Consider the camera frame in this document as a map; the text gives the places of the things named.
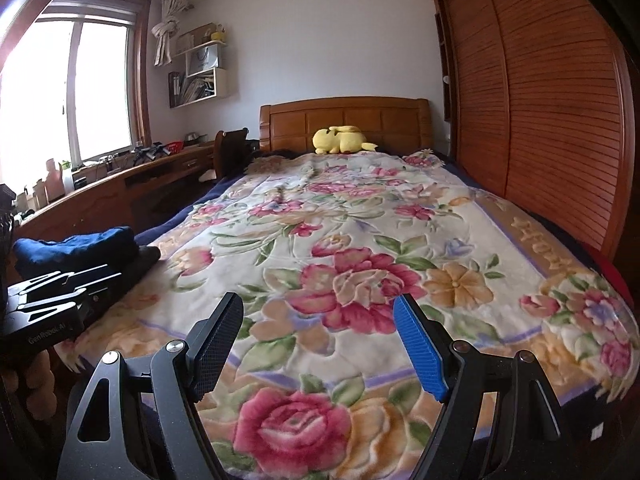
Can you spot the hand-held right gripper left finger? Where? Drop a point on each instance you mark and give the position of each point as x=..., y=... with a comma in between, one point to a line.
x=217, y=340

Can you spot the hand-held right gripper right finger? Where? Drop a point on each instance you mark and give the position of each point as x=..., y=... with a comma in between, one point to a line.
x=417, y=345

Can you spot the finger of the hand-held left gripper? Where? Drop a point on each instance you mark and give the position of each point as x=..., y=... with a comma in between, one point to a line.
x=85, y=290
x=60, y=277

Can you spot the blue suit jacket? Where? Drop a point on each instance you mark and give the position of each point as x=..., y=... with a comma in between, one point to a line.
x=75, y=252

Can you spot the person's left hand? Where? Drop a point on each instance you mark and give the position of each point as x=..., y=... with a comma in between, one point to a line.
x=40, y=382

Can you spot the dark grey folded garment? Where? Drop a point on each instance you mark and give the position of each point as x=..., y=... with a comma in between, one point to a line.
x=147, y=256

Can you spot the wooden desk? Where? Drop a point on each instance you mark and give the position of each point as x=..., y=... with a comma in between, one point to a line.
x=90, y=200

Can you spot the floral blanket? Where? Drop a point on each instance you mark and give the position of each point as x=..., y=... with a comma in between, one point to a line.
x=350, y=260

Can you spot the black tripod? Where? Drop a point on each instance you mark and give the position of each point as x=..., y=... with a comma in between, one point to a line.
x=150, y=152

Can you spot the red basket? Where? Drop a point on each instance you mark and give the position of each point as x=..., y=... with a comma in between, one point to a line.
x=175, y=147

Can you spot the metal bowl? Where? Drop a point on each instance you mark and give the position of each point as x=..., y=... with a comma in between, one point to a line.
x=192, y=137

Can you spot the dark wooden chair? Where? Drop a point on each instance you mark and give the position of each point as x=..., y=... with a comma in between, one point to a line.
x=232, y=152

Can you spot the red cloth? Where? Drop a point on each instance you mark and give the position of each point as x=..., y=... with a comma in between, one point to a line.
x=602, y=262

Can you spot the yellow plush toy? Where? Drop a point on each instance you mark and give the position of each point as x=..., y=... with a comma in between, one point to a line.
x=340, y=141

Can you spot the black binders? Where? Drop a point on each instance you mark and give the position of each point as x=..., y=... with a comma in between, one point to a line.
x=175, y=89

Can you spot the stack of papers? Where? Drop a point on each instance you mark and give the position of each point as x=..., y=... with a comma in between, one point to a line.
x=196, y=90

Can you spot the wooden bed headboard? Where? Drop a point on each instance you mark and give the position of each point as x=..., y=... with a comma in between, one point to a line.
x=360, y=117

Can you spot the white paper bag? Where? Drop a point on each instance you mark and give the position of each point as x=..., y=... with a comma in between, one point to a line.
x=202, y=59

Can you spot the wooden louvred wardrobe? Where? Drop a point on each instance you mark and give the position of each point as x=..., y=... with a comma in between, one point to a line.
x=545, y=110

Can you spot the tied beige curtain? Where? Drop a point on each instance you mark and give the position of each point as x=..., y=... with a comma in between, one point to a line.
x=167, y=30

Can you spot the cardboard box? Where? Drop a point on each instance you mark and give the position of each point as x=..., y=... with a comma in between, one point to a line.
x=192, y=38

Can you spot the window with wooden frame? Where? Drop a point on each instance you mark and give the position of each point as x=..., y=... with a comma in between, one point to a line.
x=75, y=90

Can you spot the white wall shelf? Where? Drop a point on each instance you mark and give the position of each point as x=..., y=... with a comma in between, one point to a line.
x=223, y=84

